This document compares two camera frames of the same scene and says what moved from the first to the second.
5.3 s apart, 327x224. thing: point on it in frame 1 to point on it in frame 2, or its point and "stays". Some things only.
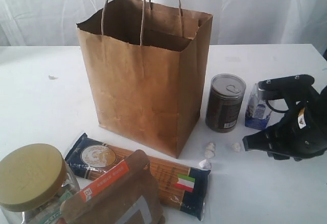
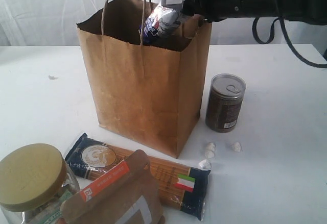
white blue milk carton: x=258 y=112 to x=161 y=22
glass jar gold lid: x=34 y=180 stays
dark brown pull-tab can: x=225 y=97 stays
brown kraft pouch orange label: x=129 y=194 stays
